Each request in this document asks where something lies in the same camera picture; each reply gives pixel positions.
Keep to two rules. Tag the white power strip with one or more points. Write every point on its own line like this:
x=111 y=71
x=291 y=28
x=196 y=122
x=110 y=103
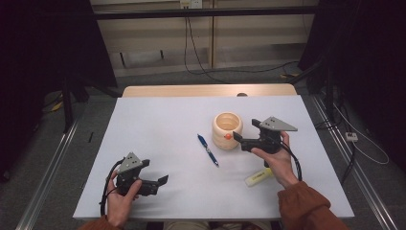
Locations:
x=351 y=136

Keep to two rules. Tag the black stand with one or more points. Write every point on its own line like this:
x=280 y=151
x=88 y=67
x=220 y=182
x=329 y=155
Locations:
x=67 y=105
x=328 y=96

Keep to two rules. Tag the person's right hand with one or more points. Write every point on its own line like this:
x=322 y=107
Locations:
x=281 y=166

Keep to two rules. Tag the black curtain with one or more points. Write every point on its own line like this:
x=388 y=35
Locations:
x=32 y=48
x=376 y=48

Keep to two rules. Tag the yellow highlighter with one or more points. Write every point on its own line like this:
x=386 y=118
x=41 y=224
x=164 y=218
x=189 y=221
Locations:
x=255 y=179

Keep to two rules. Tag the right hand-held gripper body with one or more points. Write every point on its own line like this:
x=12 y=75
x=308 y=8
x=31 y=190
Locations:
x=268 y=140

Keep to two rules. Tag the blue pen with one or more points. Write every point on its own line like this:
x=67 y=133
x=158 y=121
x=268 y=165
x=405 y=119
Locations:
x=207 y=150

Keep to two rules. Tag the black horizontal bar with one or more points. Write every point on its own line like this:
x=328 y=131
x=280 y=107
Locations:
x=223 y=12

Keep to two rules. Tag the light wooden cabinet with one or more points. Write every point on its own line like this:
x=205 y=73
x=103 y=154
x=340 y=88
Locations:
x=255 y=32

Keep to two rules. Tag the white table mat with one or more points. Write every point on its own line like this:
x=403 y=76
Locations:
x=191 y=198

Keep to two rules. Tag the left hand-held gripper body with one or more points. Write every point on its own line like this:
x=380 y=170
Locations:
x=129 y=177

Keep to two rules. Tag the metal floor rail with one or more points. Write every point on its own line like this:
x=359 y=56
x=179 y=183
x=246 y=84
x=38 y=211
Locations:
x=367 y=185
x=48 y=179

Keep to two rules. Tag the white wall socket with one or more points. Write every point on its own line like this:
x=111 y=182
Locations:
x=191 y=3

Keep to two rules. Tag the person's left hand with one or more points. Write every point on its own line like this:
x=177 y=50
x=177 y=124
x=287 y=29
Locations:
x=119 y=207

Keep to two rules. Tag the ribbed wooden pen holder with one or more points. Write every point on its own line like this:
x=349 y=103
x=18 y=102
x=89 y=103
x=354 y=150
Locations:
x=223 y=141

